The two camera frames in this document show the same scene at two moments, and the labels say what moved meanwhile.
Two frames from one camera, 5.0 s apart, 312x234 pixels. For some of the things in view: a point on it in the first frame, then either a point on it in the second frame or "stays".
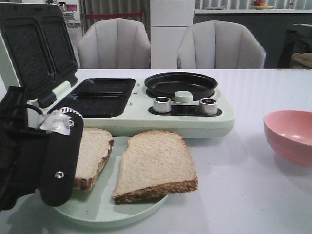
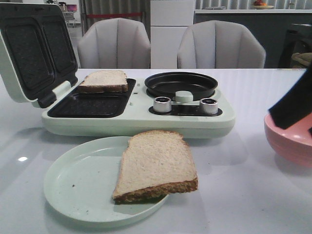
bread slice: (95, 146) -> (104, 81)
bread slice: (155, 163) stays
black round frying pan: (166, 85) stays
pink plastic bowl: (289, 132) stays
